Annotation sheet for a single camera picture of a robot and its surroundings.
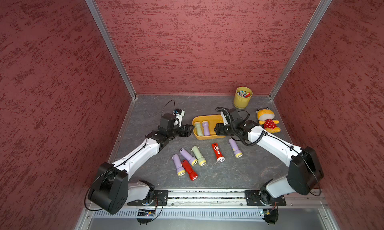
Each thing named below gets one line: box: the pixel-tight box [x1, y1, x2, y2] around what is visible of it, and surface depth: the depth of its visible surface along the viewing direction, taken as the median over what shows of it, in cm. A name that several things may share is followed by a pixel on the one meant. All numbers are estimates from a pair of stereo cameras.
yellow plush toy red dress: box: [256, 107, 281, 134], surface depth 102 cm
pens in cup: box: [236, 90, 251, 98], surface depth 108 cm
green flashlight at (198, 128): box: [194, 121, 204, 137], surface depth 100 cm
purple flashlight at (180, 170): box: [172, 154, 186, 177], surface depth 83 cm
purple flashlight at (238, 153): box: [228, 138, 243, 158], surface depth 89 cm
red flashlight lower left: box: [181, 159, 199, 182], surface depth 83 cm
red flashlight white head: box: [212, 143, 225, 163], surface depth 88 cm
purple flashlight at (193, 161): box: [179, 147, 198, 167], surface depth 87 cm
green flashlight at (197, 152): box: [191, 145, 207, 167], surface depth 87 cm
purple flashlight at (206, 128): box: [202, 120, 210, 136], surface depth 100 cm
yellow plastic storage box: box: [192, 114, 227, 140], surface depth 100 cm
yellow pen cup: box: [233, 86, 253, 110], surface depth 109 cm
